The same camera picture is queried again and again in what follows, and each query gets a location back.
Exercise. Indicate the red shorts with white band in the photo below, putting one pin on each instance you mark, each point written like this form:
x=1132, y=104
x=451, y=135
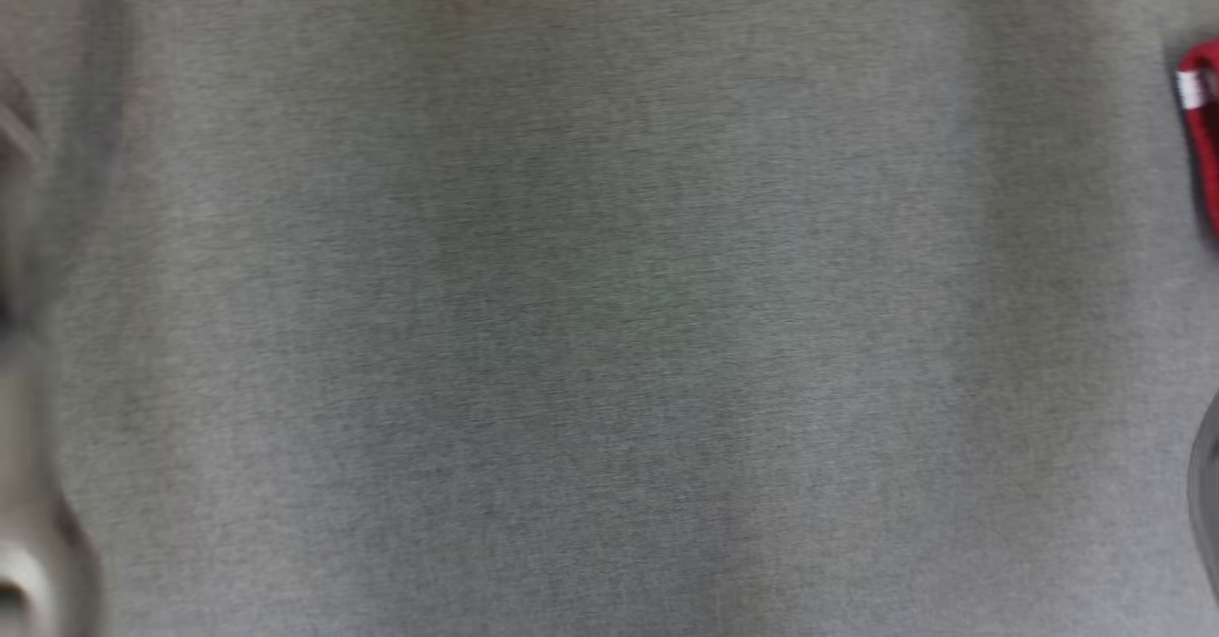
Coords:
x=1208, y=161

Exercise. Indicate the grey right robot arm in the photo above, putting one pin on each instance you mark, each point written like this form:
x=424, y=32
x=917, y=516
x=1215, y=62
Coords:
x=1211, y=494

